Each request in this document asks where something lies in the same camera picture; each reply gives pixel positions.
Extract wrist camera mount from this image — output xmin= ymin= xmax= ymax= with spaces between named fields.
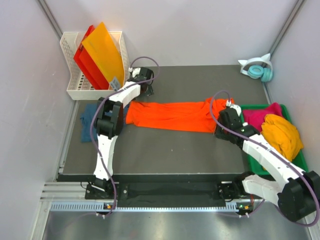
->
xmin=226 ymin=100 xmax=242 ymax=117
xmin=128 ymin=67 xmax=141 ymax=79

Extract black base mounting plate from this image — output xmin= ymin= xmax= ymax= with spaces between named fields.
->
xmin=85 ymin=173 xmax=238 ymax=207

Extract orange t shirt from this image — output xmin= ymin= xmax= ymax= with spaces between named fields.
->
xmin=125 ymin=98 xmax=227 ymax=133

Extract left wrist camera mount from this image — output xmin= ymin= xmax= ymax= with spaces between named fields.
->
xmin=128 ymin=67 xmax=141 ymax=79

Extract white perforated file basket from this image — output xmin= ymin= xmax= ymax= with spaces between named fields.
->
xmin=60 ymin=31 xmax=130 ymax=101

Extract yellow t shirt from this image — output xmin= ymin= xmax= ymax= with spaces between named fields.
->
xmin=261 ymin=114 xmax=304 ymax=162

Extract cat ear headphones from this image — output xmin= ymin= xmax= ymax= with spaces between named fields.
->
xmin=238 ymin=53 xmax=274 ymax=83

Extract orange plastic folder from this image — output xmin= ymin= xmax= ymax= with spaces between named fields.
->
xmin=82 ymin=22 xmax=125 ymax=91

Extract slotted cable duct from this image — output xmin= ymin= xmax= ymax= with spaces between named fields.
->
xmin=49 ymin=199 xmax=252 ymax=213

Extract blue t shirt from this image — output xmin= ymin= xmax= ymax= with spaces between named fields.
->
xmin=80 ymin=103 xmax=130 ymax=143

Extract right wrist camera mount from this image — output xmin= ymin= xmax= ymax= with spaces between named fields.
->
xmin=226 ymin=100 xmax=242 ymax=117

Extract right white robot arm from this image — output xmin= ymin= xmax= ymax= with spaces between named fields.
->
xmin=213 ymin=104 xmax=320 ymax=227

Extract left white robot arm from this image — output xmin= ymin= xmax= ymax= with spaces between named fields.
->
xmin=91 ymin=67 xmax=155 ymax=199

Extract pink t shirt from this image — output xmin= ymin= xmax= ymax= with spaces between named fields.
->
xmin=241 ymin=102 xmax=283 ymax=132

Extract red plastic folder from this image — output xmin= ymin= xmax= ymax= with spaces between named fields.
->
xmin=73 ymin=25 xmax=109 ymax=90

